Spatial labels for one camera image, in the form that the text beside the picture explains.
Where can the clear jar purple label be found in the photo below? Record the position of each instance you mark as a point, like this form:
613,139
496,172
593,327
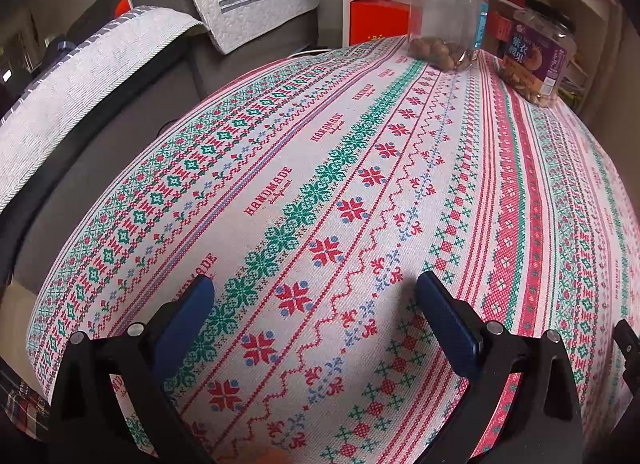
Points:
535,54

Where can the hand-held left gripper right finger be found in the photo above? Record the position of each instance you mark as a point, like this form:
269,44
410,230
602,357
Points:
447,329

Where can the plaid cloth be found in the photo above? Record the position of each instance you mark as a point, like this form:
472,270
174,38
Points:
22,409

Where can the red cardboard box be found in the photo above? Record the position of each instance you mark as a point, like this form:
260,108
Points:
375,19

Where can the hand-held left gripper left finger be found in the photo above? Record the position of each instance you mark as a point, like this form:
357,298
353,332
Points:
185,324

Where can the grey white woven sofa cover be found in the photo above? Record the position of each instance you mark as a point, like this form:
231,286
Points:
75,79

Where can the grey sofa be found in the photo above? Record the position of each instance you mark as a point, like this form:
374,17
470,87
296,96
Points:
150,109

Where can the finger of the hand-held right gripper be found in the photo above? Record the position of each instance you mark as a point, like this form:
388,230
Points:
627,344

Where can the patterned tablecloth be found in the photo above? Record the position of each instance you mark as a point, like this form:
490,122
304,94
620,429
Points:
325,169

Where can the clear jar blue label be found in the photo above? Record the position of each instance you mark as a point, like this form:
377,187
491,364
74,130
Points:
440,9

